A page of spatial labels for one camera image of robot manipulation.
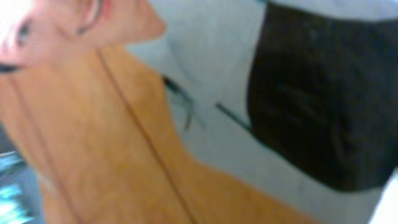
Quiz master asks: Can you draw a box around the yellow snack bag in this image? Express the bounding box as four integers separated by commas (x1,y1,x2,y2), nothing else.
0,0,324,224

